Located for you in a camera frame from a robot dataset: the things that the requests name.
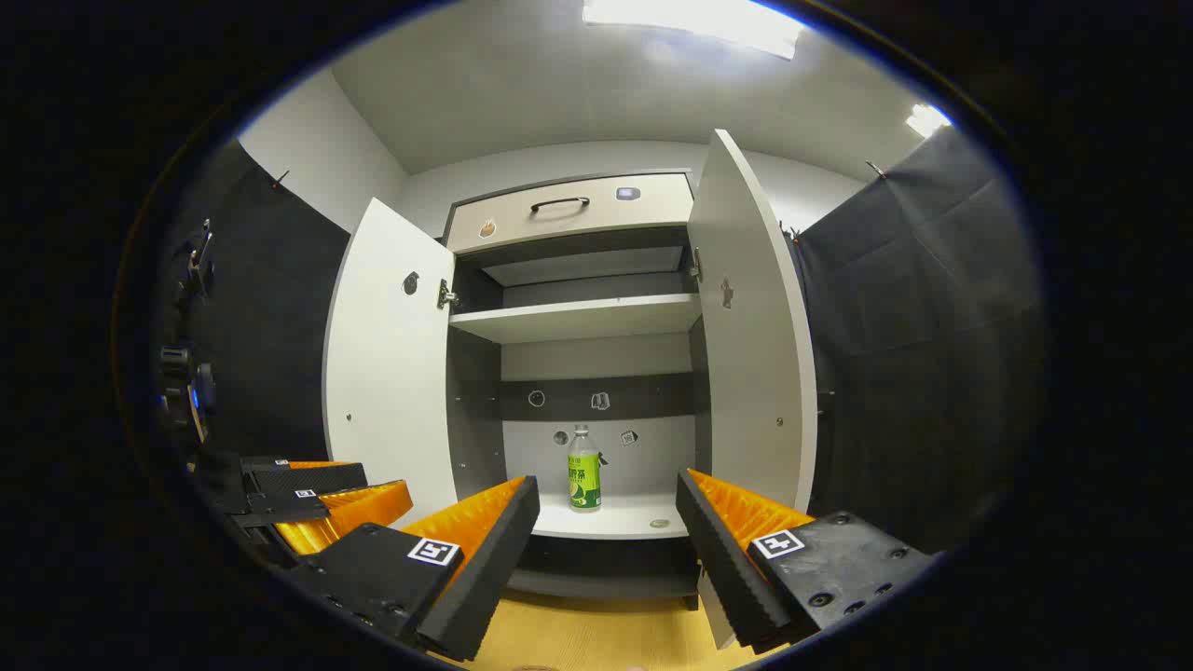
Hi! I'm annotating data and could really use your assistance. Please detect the grey white cabinet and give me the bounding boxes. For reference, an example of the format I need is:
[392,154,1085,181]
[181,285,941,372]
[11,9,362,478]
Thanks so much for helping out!
[443,168,714,612]

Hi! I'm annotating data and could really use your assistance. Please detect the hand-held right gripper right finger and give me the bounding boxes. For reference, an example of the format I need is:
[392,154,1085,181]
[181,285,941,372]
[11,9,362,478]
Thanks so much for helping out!
[676,469,936,653]

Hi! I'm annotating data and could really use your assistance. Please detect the white cabinet door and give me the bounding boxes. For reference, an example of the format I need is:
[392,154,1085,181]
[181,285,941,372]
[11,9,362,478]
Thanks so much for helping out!
[687,129,819,650]
[322,196,459,530]

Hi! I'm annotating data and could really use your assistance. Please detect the white cabinet shelf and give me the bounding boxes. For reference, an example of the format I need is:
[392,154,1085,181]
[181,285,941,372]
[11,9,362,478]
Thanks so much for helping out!
[449,294,702,345]

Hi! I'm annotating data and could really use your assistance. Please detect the small ceiling light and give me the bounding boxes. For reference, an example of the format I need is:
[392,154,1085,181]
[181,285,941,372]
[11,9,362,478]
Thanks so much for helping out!
[906,103,953,139]

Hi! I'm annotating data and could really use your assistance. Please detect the green label plastic bottle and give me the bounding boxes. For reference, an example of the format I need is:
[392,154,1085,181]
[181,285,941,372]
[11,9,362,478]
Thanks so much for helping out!
[568,424,602,512]

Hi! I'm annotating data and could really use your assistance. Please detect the beige cabinet drawer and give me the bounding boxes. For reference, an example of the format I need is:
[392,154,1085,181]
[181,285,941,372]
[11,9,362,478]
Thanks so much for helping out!
[446,171,695,254]

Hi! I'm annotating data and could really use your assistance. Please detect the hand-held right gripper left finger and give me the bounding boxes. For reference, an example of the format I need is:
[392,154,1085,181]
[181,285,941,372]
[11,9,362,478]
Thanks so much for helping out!
[284,475,542,663]

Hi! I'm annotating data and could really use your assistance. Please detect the long ceiling light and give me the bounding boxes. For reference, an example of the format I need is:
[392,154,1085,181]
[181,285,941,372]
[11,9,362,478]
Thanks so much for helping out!
[583,0,804,60]

